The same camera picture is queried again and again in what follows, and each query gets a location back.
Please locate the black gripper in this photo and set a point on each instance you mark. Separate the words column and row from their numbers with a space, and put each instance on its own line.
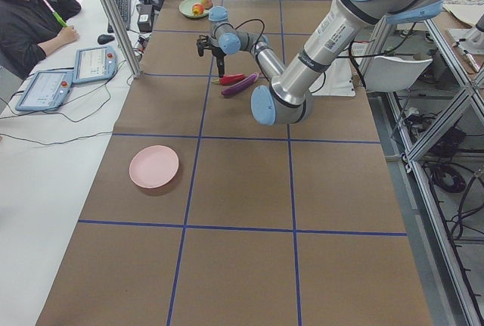
column 218, row 54

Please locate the red chili pepper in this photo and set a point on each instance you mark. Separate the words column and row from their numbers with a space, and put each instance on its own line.
column 228, row 79

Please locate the red pomegranate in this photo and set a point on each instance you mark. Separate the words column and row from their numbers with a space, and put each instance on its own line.
column 197, row 9

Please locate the peach fruit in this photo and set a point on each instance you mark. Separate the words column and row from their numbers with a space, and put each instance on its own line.
column 207, row 4

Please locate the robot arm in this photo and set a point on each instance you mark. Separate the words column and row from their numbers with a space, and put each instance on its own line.
column 287, row 99

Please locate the purple eggplant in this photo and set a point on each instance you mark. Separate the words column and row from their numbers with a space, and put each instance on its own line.
column 239, row 87

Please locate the black power adapter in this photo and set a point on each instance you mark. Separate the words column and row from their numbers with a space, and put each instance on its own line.
column 145, row 18

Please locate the black keyboard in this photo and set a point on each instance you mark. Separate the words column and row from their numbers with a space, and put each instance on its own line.
column 124, row 9

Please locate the pink plate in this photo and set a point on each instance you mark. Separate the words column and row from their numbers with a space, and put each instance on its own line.
column 153, row 166

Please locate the black computer mouse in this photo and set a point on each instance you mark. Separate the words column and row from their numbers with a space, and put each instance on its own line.
column 103, row 39

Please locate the blue teach pendant far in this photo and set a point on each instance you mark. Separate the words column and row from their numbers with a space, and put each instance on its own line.
column 94, row 64

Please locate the blue teach pendant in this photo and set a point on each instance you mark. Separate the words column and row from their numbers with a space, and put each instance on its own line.
column 94, row 64
column 47, row 90

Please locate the white chair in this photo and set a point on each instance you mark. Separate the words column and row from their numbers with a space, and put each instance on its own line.
column 393, row 74

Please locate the blue teach pendant near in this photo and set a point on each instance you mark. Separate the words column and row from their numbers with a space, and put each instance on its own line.
column 47, row 90

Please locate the seated person in black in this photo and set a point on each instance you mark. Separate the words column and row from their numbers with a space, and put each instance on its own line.
column 30, row 31

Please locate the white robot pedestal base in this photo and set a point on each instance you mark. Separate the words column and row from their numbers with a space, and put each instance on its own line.
column 335, row 81

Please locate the aluminium frame post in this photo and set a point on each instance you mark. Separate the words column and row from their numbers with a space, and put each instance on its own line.
column 122, row 37

